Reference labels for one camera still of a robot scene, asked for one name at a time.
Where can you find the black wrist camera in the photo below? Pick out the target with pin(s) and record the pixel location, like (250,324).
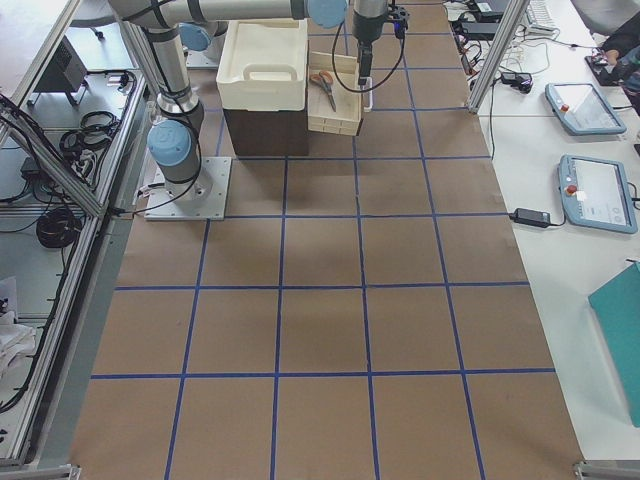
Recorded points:
(398,16)

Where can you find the aluminium frame post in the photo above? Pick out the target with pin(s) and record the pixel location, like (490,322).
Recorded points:
(505,33)

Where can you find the teal box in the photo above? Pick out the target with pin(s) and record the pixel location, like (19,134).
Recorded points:
(616,304)

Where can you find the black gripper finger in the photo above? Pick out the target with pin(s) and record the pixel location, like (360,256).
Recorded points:
(368,58)
(361,65)

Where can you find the blue teach pendant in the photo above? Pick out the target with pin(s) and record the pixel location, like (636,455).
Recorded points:
(583,110)
(594,193)

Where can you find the grey orange handled scissors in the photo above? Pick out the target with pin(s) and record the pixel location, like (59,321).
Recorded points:
(324,80)

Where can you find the cream white plastic tray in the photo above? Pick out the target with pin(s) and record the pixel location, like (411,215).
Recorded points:
(263,65)

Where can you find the blue teach pendant near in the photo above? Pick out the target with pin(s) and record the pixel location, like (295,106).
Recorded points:
(594,193)

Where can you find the black power adapter brick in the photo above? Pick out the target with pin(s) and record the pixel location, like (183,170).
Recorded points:
(476,30)

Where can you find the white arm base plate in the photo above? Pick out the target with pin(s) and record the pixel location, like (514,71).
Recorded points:
(206,199)
(207,59)

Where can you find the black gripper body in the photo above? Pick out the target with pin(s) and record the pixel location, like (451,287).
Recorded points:
(366,27)

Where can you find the blue teach pendant far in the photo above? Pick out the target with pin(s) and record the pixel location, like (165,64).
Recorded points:
(583,110)

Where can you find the small black power adapter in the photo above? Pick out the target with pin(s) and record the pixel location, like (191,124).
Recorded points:
(534,218)

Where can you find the white crumpled cloth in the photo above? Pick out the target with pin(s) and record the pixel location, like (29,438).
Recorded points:
(18,341)

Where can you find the dark wooden drawer cabinet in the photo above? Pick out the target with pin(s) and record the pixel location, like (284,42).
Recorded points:
(268,133)

